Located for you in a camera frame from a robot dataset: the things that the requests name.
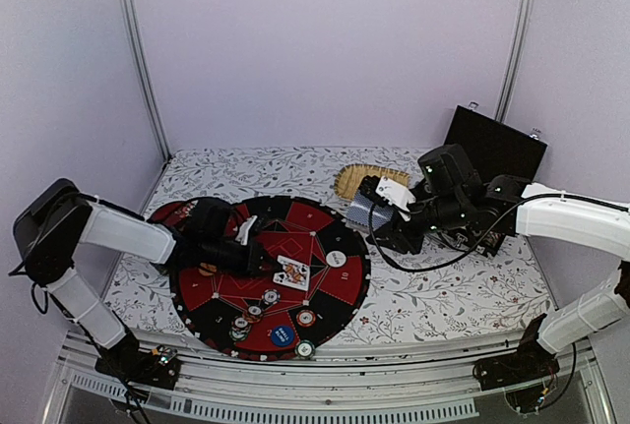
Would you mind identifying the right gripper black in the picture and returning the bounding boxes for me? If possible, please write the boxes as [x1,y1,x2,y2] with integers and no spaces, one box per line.
[366,193,469,256]

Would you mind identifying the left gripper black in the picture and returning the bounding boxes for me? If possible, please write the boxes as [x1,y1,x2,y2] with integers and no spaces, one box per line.
[203,235,284,278]

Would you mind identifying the face-up queen card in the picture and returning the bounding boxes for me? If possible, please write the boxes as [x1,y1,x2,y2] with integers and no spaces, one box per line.
[273,256,310,291]

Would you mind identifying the orange big blind button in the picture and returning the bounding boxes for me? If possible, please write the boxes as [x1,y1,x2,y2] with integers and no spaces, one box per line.
[198,264,217,276]

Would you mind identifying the round red black poker mat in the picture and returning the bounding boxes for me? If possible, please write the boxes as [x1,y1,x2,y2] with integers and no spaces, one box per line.
[169,196,370,361]

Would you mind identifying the red white poker chip stack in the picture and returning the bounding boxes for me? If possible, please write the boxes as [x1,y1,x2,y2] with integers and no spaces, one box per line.
[296,309,316,328]

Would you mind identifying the blue white poker chip stack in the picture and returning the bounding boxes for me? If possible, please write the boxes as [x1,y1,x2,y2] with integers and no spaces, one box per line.
[228,316,252,342]

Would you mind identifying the white dealer button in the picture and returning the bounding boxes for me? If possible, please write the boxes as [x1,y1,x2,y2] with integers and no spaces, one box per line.
[326,250,347,268]

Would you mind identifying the blue small blind button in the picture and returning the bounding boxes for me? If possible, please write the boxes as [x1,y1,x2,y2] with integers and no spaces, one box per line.
[270,325,295,348]

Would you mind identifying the green poker chip stack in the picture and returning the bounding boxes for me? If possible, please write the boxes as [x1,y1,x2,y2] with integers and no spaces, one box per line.
[294,340,315,359]

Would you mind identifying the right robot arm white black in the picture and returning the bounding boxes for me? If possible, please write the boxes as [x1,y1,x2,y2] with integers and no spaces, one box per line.
[358,145,629,390]

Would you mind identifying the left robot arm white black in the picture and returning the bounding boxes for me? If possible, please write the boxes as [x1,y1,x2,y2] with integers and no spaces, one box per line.
[10,178,283,390]

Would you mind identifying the black poker set case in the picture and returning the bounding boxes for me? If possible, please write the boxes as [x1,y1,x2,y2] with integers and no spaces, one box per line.
[445,105,547,257]

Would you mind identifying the red floral round dish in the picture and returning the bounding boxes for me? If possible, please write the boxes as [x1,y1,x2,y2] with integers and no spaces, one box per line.
[147,201,197,227]

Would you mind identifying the woven bamboo tray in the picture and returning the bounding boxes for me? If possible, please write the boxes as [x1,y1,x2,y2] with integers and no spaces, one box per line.
[334,163,410,201]

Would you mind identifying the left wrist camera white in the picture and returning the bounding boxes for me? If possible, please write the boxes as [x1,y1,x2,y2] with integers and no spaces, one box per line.
[235,215,259,246]

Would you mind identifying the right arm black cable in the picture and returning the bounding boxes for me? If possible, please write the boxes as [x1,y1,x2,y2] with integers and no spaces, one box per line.
[363,195,630,271]

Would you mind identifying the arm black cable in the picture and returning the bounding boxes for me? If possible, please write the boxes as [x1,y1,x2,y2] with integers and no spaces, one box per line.
[7,195,247,317]
[363,195,630,271]

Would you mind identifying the aluminium front rail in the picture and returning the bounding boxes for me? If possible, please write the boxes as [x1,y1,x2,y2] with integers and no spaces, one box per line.
[53,330,606,420]

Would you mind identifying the aluminium frame post right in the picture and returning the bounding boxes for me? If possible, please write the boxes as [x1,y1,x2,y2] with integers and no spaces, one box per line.
[494,0,535,123]

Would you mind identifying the aluminium frame post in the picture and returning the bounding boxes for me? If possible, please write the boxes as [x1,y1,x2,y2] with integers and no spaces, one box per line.
[120,0,172,161]
[494,0,535,123]

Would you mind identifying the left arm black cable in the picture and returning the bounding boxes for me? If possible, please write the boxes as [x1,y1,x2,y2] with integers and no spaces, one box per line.
[7,195,247,317]

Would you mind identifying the aluminium frame post left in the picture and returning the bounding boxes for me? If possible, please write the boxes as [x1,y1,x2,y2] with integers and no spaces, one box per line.
[120,0,172,161]

